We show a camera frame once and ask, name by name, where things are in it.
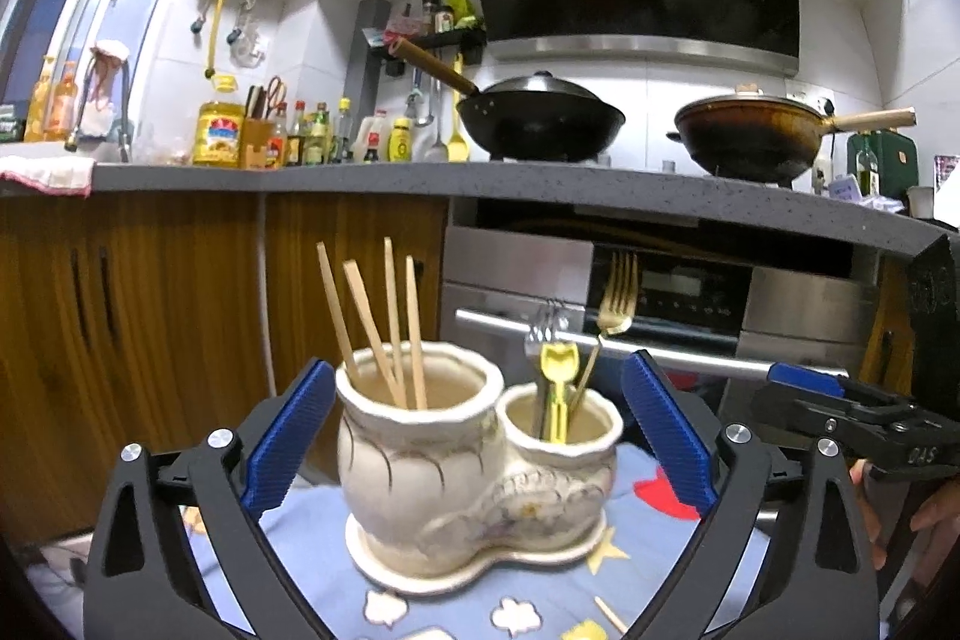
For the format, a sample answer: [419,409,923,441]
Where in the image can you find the grey kitchen countertop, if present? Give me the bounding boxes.
[0,160,960,259]

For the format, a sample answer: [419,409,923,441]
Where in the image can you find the white cloth on faucet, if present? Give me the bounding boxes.
[90,40,130,135]

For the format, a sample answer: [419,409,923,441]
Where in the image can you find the yellow plastic utensil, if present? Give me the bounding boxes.
[538,344,580,442]

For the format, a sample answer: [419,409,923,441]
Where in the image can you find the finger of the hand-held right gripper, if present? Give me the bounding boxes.
[766,362,912,414]
[752,383,938,453]

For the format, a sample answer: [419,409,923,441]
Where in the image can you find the floral ceramic utensil holder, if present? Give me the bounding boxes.
[334,344,625,555]

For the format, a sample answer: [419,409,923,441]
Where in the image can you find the blue printed cloth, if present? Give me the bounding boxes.
[176,441,773,640]

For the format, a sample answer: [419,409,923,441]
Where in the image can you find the steel kitchen faucet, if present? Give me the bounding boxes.
[66,56,136,161]

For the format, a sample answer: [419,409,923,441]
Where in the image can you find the green box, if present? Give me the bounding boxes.
[847,130,920,199]

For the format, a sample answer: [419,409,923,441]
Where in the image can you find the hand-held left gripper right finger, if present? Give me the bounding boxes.
[621,349,882,640]

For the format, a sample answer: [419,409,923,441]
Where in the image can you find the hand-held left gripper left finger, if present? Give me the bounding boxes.
[82,356,338,640]

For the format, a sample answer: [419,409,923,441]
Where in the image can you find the yellow squeeze bottle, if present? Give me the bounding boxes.
[388,117,415,163]

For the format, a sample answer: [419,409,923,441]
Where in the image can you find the gold fork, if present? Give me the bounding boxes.
[566,250,640,431]

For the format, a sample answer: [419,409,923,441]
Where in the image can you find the white dish cloth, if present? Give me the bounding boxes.
[0,155,97,199]

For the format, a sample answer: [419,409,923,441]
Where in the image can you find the black spice shelf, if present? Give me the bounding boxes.
[367,29,488,79]

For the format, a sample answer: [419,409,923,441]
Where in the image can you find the yellow cooking oil bottle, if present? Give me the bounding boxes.
[193,100,247,167]

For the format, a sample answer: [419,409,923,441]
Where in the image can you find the orange liquid bottle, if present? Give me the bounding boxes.
[51,61,82,140]
[26,55,57,142]

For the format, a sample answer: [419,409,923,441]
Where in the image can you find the brown wok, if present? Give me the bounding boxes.
[667,92,917,185]

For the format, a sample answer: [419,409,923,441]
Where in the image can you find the person's right hand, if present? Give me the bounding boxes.
[850,460,960,573]

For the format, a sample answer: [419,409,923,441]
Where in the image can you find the silver fork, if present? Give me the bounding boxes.
[525,301,572,438]

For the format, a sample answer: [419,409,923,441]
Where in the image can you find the white pipe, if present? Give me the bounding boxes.
[255,194,272,386]

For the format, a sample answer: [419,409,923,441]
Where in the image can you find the wooden lower cabinets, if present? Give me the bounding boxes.
[0,190,451,536]

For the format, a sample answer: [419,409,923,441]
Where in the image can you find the wooden chopstick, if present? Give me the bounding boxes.
[592,596,629,635]
[315,241,362,382]
[405,255,428,411]
[382,236,406,386]
[343,259,410,408]

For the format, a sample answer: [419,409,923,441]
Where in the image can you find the wooden knife block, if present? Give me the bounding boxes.
[238,115,275,170]

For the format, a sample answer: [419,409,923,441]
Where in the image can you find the steel oven handle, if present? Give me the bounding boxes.
[455,308,848,386]

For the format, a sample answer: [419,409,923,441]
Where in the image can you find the red capped sauce bottle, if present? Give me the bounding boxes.
[270,104,290,167]

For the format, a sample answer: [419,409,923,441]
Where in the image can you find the white ceramic holder saucer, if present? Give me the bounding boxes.
[345,509,607,594]

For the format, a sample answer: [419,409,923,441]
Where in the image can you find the yellow spatula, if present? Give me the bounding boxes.
[448,53,472,163]

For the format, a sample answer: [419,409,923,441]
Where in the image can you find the black lidded wok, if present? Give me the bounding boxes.
[394,38,627,161]

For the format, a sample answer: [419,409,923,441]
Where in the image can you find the stainless steel oven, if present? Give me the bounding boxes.
[439,197,901,521]

